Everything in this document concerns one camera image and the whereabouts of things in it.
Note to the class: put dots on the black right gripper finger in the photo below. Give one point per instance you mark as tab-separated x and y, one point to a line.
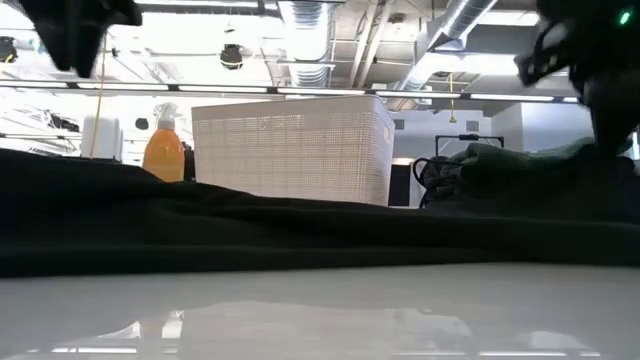
612	125

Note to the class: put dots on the dark green button shirt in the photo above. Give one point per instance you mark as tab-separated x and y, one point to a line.
515	165

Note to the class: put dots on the black shirt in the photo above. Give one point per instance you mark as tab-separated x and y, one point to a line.
250	235

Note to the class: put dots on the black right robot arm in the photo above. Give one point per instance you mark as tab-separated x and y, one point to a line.
600	20

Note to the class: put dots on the white plastic laundry bin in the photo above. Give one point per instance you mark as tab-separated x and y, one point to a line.
290	150

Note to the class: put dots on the white rounded container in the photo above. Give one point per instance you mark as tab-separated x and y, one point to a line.
102	137

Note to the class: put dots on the orange spray bottle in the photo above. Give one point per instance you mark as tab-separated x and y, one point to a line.
164	155

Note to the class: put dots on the black ceiling dome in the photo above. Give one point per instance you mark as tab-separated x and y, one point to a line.
231	56

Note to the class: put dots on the dark rectangular box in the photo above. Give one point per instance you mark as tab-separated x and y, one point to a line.
400	182

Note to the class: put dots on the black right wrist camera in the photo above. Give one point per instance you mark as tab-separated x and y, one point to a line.
542	57

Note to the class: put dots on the silver ventilation duct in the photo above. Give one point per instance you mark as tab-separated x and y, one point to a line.
306	35
450	30

